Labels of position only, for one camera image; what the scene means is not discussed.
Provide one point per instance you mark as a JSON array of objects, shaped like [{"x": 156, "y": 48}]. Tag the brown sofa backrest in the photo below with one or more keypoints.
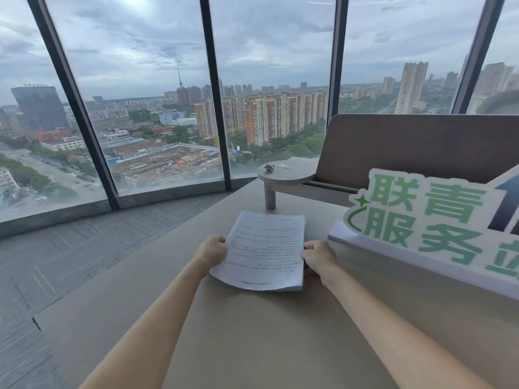
[{"x": 413, "y": 145}]

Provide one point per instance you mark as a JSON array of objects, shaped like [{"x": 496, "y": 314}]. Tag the white and green letter sign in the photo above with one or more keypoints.
[{"x": 429, "y": 226}]

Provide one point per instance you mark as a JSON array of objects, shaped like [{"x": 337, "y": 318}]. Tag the dark window frame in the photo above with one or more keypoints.
[{"x": 73, "y": 101}]

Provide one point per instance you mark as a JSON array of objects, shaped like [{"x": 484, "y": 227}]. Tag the person's left hand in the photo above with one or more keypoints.
[{"x": 210, "y": 252}]

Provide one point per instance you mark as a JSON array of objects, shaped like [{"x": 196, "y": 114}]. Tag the person's right forearm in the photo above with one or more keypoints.
[{"x": 397, "y": 336}]

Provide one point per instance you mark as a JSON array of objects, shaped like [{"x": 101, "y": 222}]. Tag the person's right thumb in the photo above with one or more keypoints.
[{"x": 309, "y": 247}]

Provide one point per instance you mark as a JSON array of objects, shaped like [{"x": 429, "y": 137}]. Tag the person's right hand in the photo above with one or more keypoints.
[{"x": 320, "y": 257}]

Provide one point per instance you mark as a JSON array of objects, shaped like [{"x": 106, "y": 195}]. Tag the person's left forearm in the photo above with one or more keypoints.
[{"x": 150, "y": 328}]

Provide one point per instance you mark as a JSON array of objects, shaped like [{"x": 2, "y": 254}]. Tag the small round grey side table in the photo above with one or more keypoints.
[{"x": 284, "y": 174}]

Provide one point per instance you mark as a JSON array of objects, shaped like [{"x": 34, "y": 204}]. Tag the person's left thumb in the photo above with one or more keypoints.
[{"x": 219, "y": 240}]

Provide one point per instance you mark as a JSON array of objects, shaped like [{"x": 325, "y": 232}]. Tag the stack of printed paper sheets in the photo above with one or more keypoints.
[{"x": 261, "y": 251}]

